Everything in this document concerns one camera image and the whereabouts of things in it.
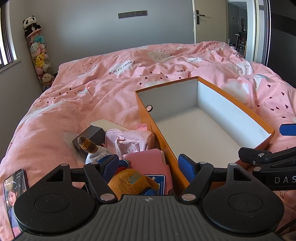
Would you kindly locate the dark wardrobe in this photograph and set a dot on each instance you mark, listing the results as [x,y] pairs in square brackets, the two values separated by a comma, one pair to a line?
[282,41]

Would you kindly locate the orange-brown plush toy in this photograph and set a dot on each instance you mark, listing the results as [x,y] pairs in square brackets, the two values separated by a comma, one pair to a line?
[129,183]

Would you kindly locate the panda plush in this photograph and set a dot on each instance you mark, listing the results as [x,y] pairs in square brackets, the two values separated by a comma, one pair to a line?
[30,23]

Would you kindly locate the white box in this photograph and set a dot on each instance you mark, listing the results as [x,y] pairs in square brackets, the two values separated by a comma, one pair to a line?
[108,125]

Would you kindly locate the pink dotted tag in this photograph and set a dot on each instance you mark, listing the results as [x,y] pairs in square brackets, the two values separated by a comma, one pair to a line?
[142,126]

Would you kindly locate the blue and white card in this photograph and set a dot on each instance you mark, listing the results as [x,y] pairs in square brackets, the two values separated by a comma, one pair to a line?
[159,185]

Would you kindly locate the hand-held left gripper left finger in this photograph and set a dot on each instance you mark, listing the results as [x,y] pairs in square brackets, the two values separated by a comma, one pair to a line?
[110,165]

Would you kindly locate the orange cardboard box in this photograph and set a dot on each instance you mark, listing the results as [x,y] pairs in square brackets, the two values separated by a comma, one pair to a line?
[208,129]

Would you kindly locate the dark brown box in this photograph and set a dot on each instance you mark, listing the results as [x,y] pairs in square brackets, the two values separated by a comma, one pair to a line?
[90,136]

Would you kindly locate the pink fabric pouch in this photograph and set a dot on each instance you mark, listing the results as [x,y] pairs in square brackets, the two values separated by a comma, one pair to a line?
[129,141]

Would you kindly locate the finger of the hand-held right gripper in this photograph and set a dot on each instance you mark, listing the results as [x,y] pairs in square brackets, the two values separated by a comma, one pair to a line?
[256,156]
[288,129]

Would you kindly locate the pink printed duvet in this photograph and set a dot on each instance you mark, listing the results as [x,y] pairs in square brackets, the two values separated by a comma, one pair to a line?
[92,97]

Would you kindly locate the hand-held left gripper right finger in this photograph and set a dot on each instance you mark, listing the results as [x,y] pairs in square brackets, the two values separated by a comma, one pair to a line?
[186,166]

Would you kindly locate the smartphone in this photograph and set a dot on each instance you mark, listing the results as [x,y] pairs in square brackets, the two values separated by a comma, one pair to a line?
[13,197]

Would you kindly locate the white door frame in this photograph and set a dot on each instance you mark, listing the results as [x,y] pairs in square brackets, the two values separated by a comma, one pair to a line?
[259,30]

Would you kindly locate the pink leather wallet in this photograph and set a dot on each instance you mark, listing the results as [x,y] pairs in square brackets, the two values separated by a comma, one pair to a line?
[150,162]

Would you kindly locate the grey door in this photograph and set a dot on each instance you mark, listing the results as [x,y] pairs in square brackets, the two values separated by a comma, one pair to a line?
[212,25]

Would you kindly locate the clear tube of plush toys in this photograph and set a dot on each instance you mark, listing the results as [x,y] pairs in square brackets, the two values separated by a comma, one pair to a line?
[39,53]

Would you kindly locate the plush doll with blue trousers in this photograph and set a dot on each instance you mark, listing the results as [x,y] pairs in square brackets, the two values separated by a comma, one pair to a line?
[97,154]

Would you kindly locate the grey wall switch panel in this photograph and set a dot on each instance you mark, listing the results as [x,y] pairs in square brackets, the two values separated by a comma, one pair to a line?
[132,14]

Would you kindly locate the window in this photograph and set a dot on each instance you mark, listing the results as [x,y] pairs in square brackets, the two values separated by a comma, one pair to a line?
[5,41]

